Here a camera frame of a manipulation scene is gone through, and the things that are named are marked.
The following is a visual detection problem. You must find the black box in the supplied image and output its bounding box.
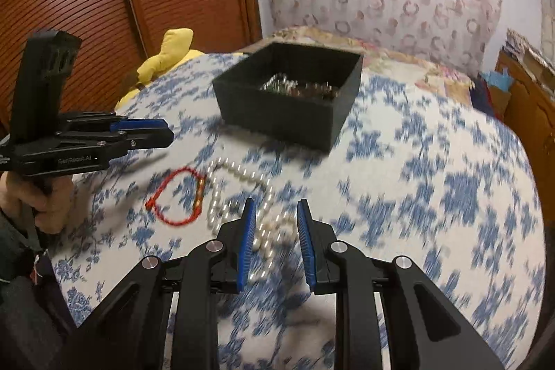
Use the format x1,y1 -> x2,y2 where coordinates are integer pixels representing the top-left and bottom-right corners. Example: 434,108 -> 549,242
212,41 -> 364,153

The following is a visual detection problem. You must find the person's left hand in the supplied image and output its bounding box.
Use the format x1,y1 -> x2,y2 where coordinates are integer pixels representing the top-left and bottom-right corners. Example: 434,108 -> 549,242
0,172 -> 75,235

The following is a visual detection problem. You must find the wooden side cabinet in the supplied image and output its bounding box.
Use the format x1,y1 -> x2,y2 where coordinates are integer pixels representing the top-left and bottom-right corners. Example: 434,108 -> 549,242
494,49 -> 555,156

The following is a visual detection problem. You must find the brown paper carton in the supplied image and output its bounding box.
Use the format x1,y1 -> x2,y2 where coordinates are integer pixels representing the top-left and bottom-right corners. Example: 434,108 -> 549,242
485,88 -> 513,120

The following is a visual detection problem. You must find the person's left forearm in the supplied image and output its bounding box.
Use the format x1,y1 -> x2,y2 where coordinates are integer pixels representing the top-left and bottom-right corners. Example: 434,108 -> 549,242
0,205 -> 81,370

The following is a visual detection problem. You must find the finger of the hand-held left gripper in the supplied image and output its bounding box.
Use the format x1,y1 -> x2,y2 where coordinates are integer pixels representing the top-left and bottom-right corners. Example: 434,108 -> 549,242
55,112 -> 170,137
55,128 -> 175,152

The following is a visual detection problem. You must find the silver metal bangle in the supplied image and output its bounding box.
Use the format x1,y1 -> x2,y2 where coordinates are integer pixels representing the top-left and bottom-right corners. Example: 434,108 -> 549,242
259,72 -> 301,94

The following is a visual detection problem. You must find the blue plastic bag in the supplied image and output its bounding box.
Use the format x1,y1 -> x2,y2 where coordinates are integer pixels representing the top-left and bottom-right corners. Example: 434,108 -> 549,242
479,68 -> 515,94

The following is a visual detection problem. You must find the red string bracelet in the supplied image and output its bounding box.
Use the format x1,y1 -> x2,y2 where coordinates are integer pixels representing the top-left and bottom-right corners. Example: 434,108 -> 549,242
146,166 -> 207,227

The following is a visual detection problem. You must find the yellow plush toy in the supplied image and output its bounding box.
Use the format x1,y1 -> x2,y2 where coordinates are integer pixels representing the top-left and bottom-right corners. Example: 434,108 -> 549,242
114,27 -> 207,111

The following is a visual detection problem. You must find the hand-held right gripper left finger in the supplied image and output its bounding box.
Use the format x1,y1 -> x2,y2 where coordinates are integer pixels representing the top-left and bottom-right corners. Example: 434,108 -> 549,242
65,198 -> 258,370

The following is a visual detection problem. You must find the stack of printed cloths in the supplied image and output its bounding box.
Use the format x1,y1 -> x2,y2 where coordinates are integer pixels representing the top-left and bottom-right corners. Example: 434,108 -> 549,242
505,27 -> 555,77

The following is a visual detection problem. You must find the blue floral tablecloth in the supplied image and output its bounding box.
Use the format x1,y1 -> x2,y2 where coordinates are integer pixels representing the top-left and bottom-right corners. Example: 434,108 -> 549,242
49,51 -> 548,370

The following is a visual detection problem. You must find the white pearl necklace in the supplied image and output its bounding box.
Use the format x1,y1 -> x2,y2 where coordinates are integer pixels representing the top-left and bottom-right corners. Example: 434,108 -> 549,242
205,157 -> 296,281

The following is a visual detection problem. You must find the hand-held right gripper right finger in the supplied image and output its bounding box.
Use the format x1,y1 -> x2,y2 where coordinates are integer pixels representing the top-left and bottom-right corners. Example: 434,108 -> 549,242
296,198 -> 509,370

